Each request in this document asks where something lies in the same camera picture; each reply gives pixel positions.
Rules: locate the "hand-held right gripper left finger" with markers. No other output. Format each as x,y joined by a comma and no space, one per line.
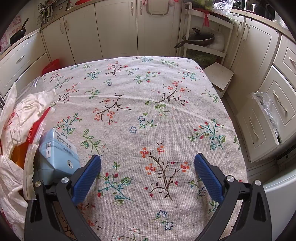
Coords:
86,178

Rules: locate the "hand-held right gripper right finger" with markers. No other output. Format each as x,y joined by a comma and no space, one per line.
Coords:
208,177

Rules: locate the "light blue milk carton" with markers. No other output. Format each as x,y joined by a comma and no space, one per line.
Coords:
60,157

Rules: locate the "trash bin with red bag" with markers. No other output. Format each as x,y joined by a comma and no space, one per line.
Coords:
52,67

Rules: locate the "open cream drawer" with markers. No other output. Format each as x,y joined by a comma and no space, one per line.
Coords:
252,129

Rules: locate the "white appliance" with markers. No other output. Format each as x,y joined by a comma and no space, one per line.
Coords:
277,197

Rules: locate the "clear plastic bag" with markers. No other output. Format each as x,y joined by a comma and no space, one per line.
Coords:
266,104

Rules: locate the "floral tablecloth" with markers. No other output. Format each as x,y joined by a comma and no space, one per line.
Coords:
148,104

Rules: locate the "white step stool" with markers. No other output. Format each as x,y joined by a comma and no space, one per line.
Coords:
218,75

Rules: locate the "white plastic bag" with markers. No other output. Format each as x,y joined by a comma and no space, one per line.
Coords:
218,41

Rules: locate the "dark wok with lid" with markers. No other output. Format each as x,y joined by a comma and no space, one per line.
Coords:
198,39

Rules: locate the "white shelf rack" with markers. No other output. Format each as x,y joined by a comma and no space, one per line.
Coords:
227,34

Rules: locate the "cream kitchen cabinets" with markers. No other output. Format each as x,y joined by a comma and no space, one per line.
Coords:
115,27

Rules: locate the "red tassel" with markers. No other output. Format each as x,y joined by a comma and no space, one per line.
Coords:
206,19

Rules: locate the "black frying pan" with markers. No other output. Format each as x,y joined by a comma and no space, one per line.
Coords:
16,36

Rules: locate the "white hanging cutting board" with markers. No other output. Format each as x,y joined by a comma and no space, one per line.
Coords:
159,15

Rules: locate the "chopstick drying rack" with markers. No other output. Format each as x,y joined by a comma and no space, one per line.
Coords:
45,12

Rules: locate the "bag of green vegetables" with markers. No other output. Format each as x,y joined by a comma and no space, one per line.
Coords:
204,3

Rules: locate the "red bowl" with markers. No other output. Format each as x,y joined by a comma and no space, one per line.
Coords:
86,1

